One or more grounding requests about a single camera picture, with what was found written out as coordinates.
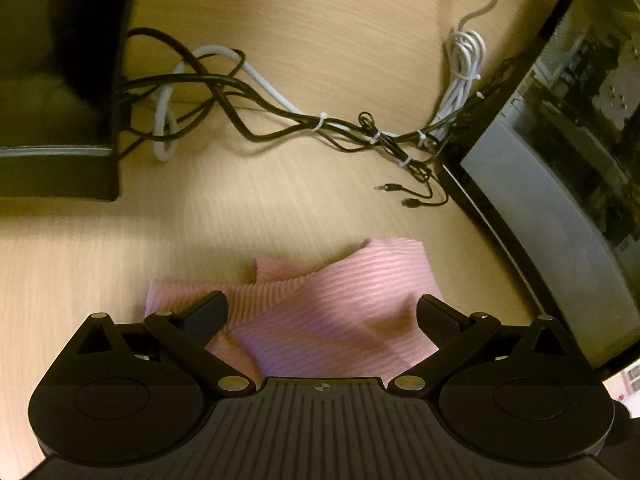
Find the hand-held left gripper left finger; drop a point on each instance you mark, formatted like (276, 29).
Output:
(205, 317)

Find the black curved monitor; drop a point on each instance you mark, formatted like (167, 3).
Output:
(50, 170)

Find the pink knit sweater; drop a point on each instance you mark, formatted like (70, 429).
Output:
(340, 310)

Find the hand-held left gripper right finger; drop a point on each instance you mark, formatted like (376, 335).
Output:
(437, 322)

